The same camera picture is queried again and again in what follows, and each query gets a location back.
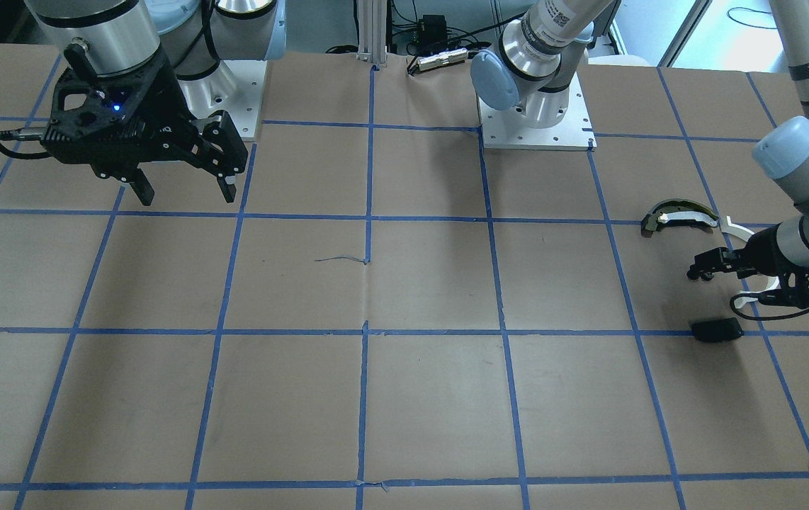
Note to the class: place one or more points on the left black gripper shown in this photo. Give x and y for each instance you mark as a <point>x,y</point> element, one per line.
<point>766,251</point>

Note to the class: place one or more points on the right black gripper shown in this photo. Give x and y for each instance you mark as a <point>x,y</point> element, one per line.
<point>163,99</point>

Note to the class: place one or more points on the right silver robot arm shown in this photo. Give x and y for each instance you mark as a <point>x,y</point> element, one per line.
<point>196,35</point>

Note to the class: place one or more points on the white curved plastic arc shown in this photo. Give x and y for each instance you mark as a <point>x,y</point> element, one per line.
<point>740,232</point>

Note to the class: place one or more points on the olive curved brake shoe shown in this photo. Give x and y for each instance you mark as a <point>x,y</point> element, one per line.
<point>678,213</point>

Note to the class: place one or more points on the metal connector block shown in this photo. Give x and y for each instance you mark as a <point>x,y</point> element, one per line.
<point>446,58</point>

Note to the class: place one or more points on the small black plastic bracket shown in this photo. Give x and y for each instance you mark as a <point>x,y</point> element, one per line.
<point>715,331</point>

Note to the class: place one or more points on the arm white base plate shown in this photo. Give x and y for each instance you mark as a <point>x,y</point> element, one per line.
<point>236,87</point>
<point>558,121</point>

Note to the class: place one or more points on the aluminium frame post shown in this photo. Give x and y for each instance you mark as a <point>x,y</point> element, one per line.
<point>372,30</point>

